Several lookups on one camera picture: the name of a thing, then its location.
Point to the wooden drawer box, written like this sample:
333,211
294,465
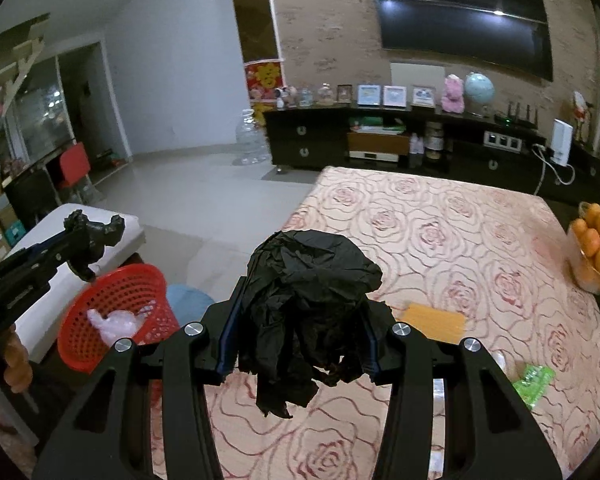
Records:
377,144

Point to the glass snow globe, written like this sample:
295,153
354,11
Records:
325,94

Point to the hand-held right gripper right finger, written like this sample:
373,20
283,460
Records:
375,357

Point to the pile of oranges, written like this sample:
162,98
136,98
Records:
592,240

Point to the white power socket panel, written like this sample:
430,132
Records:
502,141

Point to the black chair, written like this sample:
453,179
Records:
30,195

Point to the wooden wall shelf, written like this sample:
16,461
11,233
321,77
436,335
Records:
22,62

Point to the red chair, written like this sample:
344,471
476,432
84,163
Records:
75,162

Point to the floral pink tablecloth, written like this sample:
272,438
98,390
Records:
430,240

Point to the white wall panel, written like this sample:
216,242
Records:
417,77

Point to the person's left hand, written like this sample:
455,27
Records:
19,360

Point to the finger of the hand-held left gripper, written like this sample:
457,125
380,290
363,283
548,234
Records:
40,257

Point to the red plastic mesh basket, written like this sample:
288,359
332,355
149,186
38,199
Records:
80,325

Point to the dark plastic piece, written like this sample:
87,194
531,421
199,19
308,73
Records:
87,240

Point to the green snack packet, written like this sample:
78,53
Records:
532,382

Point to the orange sponge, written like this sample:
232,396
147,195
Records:
435,324

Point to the pale blue globe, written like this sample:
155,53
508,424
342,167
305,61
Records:
479,89

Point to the black router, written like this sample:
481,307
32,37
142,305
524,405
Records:
517,121

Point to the sliding glass door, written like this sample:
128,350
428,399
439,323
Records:
42,105

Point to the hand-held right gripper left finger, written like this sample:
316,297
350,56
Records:
225,340

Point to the pink plush pig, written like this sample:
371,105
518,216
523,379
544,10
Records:
453,92

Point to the red festive wall poster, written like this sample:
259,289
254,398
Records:
265,77

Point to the glass fruit bowl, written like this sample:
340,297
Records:
585,280

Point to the white cushioned sofa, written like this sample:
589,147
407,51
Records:
40,310

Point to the dark green scrap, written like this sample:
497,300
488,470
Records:
305,300

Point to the stacked round canisters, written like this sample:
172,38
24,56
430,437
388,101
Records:
435,141

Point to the dark framed photo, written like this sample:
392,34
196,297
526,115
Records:
344,93

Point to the red white santa figure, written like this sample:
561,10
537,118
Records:
581,107

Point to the clear plastic bag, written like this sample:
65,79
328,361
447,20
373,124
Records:
120,322

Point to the black wall television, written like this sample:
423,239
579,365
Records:
455,25

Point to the small glass ornament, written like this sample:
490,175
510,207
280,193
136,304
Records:
305,97

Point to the black television cabinet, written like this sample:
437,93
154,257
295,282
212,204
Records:
305,135

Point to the blue plastic stool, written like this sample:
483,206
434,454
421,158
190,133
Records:
187,300

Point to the green flat box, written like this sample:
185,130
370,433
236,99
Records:
377,124

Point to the clear large water bottle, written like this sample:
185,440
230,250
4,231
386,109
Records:
250,135

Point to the clear plastic wrapper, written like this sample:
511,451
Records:
505,367

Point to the white upright device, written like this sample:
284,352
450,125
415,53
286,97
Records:
561,142

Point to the white picture frame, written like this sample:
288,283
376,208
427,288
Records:
369,95
394,96
423,96

